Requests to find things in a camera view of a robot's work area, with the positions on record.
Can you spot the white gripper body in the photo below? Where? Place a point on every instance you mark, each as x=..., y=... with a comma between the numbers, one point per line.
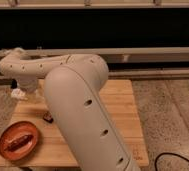
x=21, y=89

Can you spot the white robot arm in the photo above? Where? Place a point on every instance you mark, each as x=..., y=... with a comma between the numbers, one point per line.
x=71, y=89

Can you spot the brown item in bowl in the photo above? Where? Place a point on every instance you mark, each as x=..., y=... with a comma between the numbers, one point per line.
x=19, y=142

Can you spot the orange ceramic bowl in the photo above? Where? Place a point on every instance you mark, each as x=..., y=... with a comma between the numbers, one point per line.
x=15, y=131

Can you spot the small dark red object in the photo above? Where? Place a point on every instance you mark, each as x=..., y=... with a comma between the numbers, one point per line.
x=47, y=117

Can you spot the wooden cutting board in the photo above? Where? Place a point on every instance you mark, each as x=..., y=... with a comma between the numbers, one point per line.
x=52, y=150

